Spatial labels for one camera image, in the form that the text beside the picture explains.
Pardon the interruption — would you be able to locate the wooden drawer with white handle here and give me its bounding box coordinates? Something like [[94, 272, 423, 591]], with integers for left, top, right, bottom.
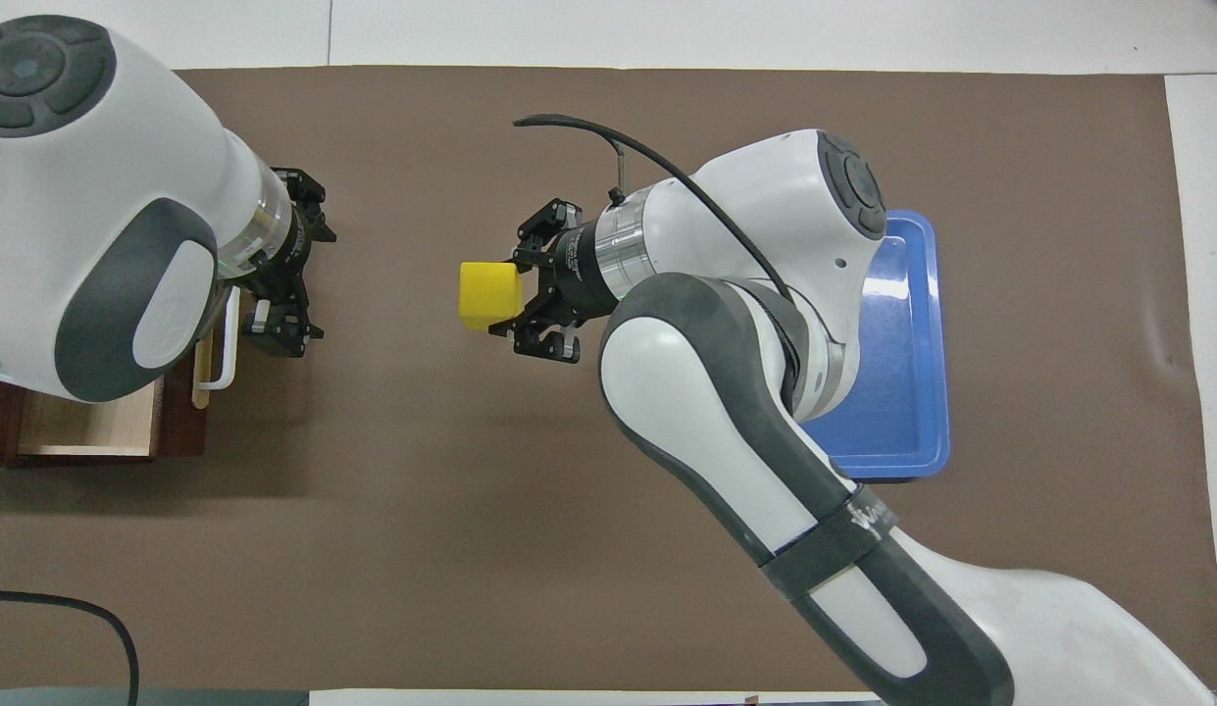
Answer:
[[5, 284, 241, 462]]

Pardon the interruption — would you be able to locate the yellow cube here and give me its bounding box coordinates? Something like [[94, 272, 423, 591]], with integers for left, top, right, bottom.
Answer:
[[458, 261, 526, 332]]

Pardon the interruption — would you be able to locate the black floor cable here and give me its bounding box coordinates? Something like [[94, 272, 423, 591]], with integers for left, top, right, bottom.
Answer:
[[0, 589, 140, 706]]

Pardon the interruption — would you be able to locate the brown paper table mat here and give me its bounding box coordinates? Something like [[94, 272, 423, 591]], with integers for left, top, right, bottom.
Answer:
[[0, 65, 1217, 692]]

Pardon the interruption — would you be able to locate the blue plastic tray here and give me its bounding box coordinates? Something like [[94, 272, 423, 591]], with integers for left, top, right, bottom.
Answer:
[[799, 210, 951, 480]]

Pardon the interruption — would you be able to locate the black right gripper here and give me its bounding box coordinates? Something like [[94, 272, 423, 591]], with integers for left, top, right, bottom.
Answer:
[[487, 198, 620, 365]]

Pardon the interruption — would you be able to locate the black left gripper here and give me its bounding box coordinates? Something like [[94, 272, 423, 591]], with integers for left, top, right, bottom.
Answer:
[[242, 168, 337, 360]]

